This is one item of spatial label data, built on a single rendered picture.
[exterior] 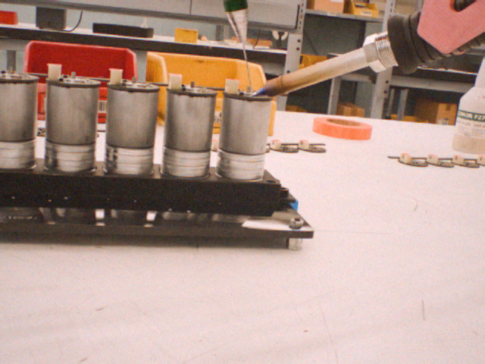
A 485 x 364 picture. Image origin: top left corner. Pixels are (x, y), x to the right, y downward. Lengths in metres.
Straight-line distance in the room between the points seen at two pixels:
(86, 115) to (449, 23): 0.16
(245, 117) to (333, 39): 4.63
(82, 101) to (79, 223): 0.06
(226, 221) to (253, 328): 0.08
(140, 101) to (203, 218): 0.06
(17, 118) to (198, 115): 0.08
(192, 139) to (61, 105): 0.06
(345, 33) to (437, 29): 4.71
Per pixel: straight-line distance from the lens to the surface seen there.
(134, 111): 0.28
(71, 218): 0.25
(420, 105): 5.10
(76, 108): 0.28
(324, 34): 4.88
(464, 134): 0.61
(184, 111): 0.28
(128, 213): 0.26
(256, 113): 0.28
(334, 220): 0.32
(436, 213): 0.37
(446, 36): 0.24
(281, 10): 2.59
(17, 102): 0.28
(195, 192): 0.28
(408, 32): 0.25
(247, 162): 0.29
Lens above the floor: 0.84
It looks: 15 degrees down
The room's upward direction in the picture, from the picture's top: 6 degrees clockwise
